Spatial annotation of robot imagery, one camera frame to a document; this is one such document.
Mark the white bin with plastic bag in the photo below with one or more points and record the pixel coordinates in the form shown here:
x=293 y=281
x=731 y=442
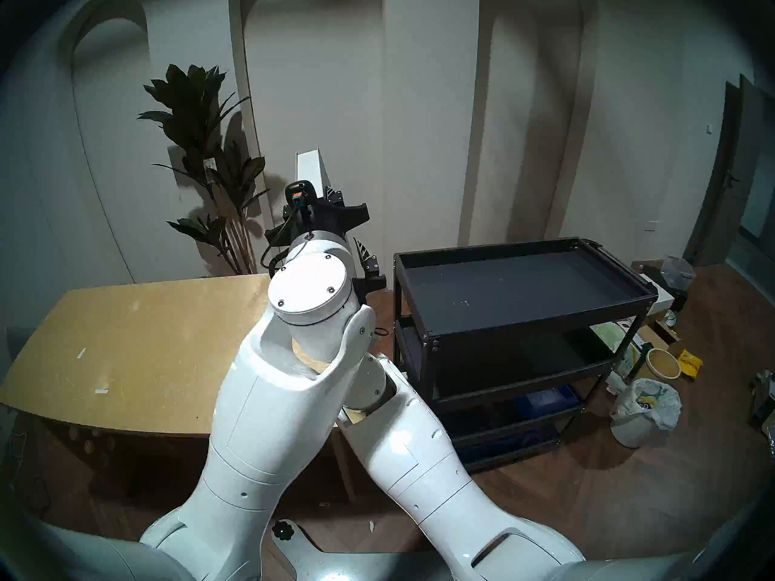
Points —
x=642 y=404

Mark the black three-shelf utility cart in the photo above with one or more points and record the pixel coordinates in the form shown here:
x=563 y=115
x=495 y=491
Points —
x=514 y=289

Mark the white boxed book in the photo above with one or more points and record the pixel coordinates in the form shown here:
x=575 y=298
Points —
x=312 y=168

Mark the round beige bowl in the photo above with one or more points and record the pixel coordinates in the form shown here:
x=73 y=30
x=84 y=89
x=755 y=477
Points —
x=663 y=364

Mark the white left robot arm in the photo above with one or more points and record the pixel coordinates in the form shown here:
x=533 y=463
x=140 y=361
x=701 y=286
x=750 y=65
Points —
x=272 y=416

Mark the grey door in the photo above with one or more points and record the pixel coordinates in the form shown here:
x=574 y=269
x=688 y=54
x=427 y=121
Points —
x=726 y=174

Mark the clear plastic storage box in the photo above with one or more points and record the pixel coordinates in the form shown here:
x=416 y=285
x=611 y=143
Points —
x=678 y=272

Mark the left wrist camera orange plug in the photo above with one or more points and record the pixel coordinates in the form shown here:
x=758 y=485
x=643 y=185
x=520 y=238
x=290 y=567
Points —
x=300 y=193

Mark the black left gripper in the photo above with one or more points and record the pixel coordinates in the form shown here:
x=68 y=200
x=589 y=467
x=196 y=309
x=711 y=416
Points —
x=330 y=218

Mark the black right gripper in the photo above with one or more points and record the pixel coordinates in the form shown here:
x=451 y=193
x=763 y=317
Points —
x=370 y=284

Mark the light wooden table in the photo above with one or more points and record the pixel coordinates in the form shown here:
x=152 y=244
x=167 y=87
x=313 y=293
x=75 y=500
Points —
x=121 y=344

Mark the small white box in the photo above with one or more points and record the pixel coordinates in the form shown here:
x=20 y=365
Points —
x=663 y=295

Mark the brown cardboard box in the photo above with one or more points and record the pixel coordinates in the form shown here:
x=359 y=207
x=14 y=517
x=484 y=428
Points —
x=663 y=334

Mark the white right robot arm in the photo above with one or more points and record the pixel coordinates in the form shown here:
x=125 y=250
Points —
x=412 y=446

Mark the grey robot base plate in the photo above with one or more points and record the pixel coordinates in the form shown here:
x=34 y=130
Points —
x=339 y=564

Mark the green white paper bag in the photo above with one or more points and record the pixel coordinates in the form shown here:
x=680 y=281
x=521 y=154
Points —
x=614 y=338

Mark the black base knob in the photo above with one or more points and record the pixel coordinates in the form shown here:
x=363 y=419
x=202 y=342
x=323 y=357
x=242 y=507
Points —
x=282 y=531

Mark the yellow packet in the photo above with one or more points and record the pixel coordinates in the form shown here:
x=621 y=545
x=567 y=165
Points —
x=690 y=364

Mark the tall green potted plant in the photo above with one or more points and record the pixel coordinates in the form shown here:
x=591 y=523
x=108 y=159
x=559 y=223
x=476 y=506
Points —
x=194 y=114

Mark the blue bin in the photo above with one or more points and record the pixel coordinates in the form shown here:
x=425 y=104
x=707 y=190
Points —
x=545 y=399

